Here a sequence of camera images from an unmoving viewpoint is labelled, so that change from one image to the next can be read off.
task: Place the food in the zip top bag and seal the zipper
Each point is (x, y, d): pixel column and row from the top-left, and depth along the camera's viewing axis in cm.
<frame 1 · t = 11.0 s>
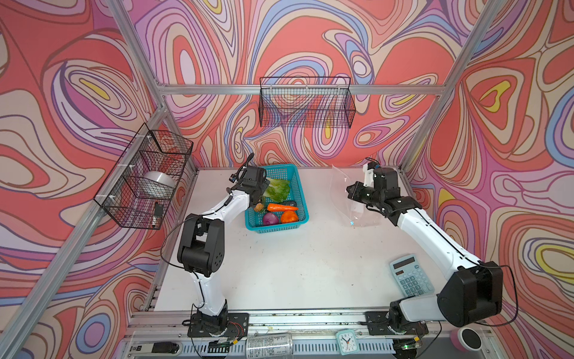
left hand: (264, 184, 97), fingers open
right hand: (347, 192, 83), fingers closed
teal plastic basket: (255, 221, 101), point 2 cm above the table
clear zip top bag: (355, 212, 92), point 10 cm above the table
green lettuce leaf: (277, 190, 103), point 8 cm above the table
orange carrot: (276, 207, 99), point 7 cm above the table
purple red onion: (270, 218, 96), point 6 cm above the table
teal calculator: (412, 277, 84), point 2 cm above the table
black eggplant: (290, 203, 103), point 4 cm above the table

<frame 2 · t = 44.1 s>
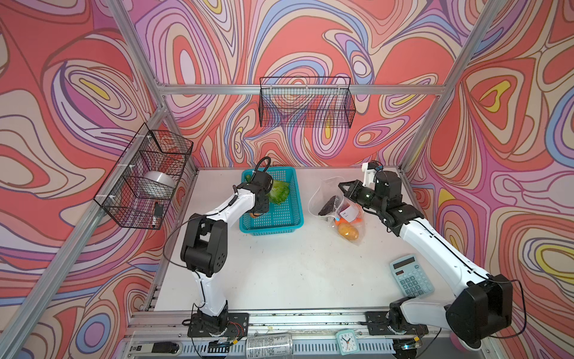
left hand: (260, 204, 95), fingers open
right hand: (339, 189, 78), fingers closed
clear zip top bag: (347, 218, 88), point 13 cm above the table
black eggplant: (328, 206, 92), point 13 cm above the table
brown potato: (348, 231, 92), point 6 cm above the table
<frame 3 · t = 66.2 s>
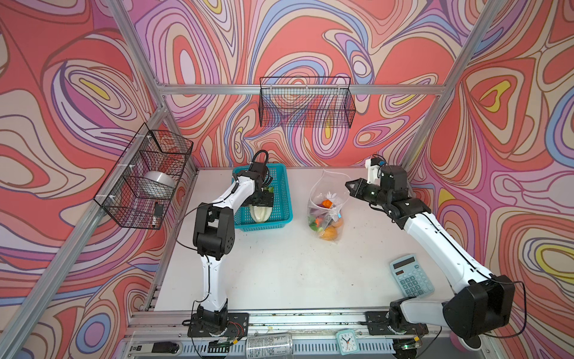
left hand: (262, 201, 99), fingers open
right hand: (346, 188, 79), fingers closed
clear zip top bag: (333, 186, 86), point 22 cm above the table
brown potato: (330, 233, 91), point 6 cm above the table
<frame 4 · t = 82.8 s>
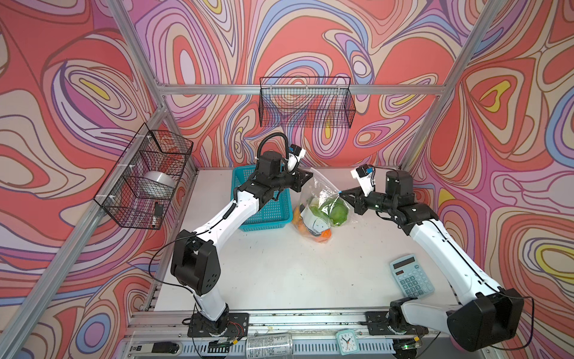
left hand: (312, 172, 78), fingers closed
right hand: (344, 198, 76), fingers closed
clear zip top bag: (317, 188, 79), point 28 cm above the table
green lettuce leaf: (336, 212, 84), point 18 cm above the table
